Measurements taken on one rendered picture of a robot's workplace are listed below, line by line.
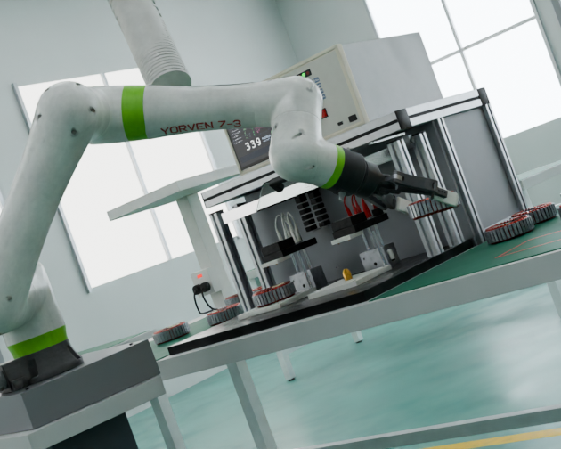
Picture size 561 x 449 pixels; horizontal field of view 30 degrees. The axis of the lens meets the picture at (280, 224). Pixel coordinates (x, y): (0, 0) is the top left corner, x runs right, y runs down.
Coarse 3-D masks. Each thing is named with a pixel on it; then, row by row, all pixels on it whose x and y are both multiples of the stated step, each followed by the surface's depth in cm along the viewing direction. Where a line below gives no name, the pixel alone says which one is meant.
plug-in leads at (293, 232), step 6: (276, 216) 277; (282, 216) 275; (288, 216) 274; (282, 222) 274; (288, 222) 273; (294, 222) 275; (276, 228) 276; (288, 234) 277; (294, 234) 272; (294, 240) 272; (300, 240) 275
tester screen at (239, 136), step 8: (240, 128) 276; (248, 128) 274; (256, 128) 272; (264, 128) 271; (232, 136) 278; (240, 136) 277; (248, 136) 275; (256, 136) 273; (264, 136) 271; (240, 144) 277; (264, 144) 272; (240, 152) 278; (248, 152) 276; (240, 160) 278; (248, 160) 277; (256, 160) 275
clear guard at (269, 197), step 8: (392, 136) 246; (368, 144) 238; (376, 144) 250; (264, 184) 244; (288, 184) 237; (296, 184) 235; (304, 184) 233; (312, 184) 230; (264, 192) 242; (272, 192) 240; (280, 192) 237; (288, 192) 235; (296, 192) 233; (304, 192) 231; (264, 200) 240; (272, 200) 238; (280, 200) 236; (256, 208) 241; (264, 208) 239
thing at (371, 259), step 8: (376, 248) 259; (384, 248) 256; (392, 248) 258; (360, 256) 260; (368, 256) 259; (376, 256) 257; (384, 256) 256; (368, 264) 259; (376, 264) 258; (392, 264) 256
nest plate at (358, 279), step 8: (368, 272) 250; (376, 272) 245; (384, 272) 247; (344, 280) 252; (352, 280) 243; (360, 280) 239; (368, 280) 242; (328, 288) 246; (336, 288) 242; (344, 288) 241; (312, 296) 247; (320, 296) 245
